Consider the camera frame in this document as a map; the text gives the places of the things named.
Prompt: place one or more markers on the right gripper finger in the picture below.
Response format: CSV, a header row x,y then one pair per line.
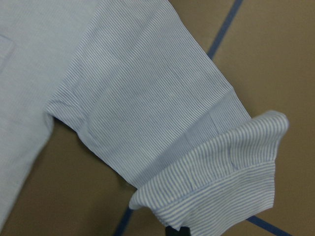
x,y
183,231

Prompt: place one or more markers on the blue striped button shirt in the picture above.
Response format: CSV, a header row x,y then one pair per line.
x,y
141,94

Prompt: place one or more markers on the brown table cover mat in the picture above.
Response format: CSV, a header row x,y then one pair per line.
x,y
266,50

